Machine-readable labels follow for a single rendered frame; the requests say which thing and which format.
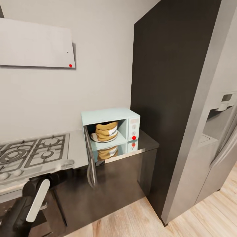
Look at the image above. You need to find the popcorn bag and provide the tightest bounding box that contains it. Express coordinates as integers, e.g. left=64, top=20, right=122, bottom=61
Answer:
left=94, top=120, right=119, bottom=141

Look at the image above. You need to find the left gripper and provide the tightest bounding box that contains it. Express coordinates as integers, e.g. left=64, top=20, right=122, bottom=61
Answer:
left=54, top=168, right=81, bottom=185

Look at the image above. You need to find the microwave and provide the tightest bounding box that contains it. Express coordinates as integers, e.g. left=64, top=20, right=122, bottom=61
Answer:
left=81, top=107, right=140, bottom=193

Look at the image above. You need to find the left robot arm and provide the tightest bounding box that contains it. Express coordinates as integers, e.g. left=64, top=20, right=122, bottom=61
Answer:
left=0, top=159, right=81, bottom=237

